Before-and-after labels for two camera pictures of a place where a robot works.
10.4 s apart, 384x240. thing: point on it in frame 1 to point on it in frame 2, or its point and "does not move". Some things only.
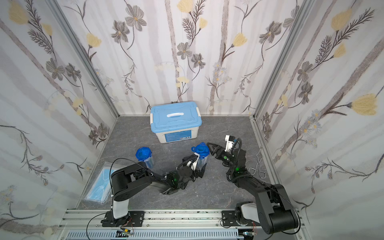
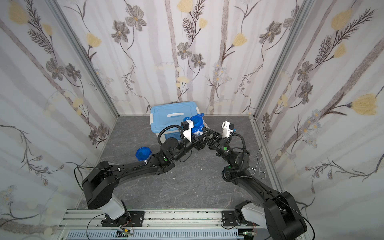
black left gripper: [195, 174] to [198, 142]
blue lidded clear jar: [203, 151] to [198, 123]
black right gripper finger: [216, 149] to [211, 136]
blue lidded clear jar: [145, 154] does not move
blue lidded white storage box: [175, 122] does not move
